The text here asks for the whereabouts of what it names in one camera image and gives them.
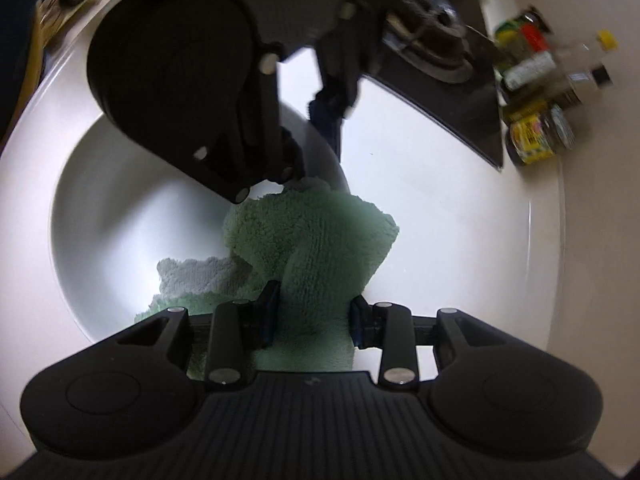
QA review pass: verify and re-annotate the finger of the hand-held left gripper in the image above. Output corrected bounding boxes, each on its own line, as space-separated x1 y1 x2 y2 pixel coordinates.
149 44 304 205
307 2 387 162

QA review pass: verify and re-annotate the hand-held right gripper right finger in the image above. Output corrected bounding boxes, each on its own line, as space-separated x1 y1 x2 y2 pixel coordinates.
349 296 506 391

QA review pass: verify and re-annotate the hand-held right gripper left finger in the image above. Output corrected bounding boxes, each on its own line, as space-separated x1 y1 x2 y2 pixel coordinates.
116 280 279 392

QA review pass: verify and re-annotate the green microfibre cloth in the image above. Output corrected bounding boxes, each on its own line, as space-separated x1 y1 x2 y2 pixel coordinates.
134 176 401 373

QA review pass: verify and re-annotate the white bowl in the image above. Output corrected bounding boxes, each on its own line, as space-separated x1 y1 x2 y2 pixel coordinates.
48 97 354 357

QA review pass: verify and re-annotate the black gas burner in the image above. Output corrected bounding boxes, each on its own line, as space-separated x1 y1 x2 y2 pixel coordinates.
382 0 476 85

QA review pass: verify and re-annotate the black glass cooktop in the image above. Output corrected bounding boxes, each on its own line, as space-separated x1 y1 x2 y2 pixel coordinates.
361 0 504 171

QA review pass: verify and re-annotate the jar with yellow label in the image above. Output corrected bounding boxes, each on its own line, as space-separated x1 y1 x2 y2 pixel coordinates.
504 110 559 167

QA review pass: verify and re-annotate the dark bottle with white label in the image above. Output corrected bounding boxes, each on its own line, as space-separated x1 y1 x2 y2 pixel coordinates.
500 52 558 94

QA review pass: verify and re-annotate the jar with red green label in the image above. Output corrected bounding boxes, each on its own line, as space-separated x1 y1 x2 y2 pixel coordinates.
492 7 553 68

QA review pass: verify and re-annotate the jar with grey label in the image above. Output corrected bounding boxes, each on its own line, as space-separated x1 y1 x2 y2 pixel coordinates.
542 103 576 152

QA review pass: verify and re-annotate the dark bottle with black cap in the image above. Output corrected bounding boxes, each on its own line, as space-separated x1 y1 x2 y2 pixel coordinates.
550 64 614 110

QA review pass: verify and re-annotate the clear bottle with yellow cap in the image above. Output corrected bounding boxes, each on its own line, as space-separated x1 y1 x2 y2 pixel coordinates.
552 30 620 68

